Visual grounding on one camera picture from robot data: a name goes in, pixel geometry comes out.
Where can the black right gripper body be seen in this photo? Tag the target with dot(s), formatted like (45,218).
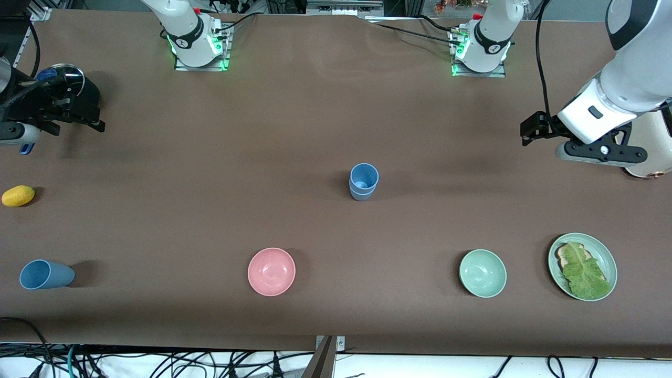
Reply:
(37,106)

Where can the blue plastic cup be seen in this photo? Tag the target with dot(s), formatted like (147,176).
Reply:
(364,176)
(50,275)

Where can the blue cup holding white paper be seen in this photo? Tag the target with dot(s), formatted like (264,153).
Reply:
(362,196)

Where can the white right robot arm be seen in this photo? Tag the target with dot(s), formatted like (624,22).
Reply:
(184,31)

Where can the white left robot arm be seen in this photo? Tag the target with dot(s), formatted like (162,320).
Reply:
(630,79)

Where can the dark blue saucepan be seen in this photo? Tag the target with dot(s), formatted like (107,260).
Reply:
(92,92)

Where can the glass lid with steel rim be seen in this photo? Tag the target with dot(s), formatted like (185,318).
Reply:
(72,77)

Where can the yellow lemon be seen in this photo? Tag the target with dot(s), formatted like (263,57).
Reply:
(18,196)

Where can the cream toaster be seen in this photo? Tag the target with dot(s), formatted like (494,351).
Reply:
(656,152)

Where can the toasted bread slice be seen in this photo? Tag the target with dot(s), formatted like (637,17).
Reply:
(563,257)

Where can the mint green plate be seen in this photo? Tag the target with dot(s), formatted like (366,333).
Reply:
(604,252)

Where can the green lettuce leaf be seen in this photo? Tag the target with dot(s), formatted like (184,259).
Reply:
(585,275)

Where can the mint green bowl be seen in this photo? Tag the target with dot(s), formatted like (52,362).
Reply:
(483,273)

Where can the pink bowl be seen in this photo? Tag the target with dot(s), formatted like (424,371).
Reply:
(271,272)

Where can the brown wooden beam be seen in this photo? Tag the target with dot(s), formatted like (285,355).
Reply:
(321,365)

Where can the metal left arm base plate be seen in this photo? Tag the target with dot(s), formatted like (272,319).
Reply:
(499,73)

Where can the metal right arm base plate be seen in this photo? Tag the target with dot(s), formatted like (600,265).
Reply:
(181,66)

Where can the silver metal frame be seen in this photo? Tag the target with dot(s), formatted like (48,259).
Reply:
(341,6)

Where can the small metal table bracket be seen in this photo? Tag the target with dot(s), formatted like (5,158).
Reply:
(340,344)

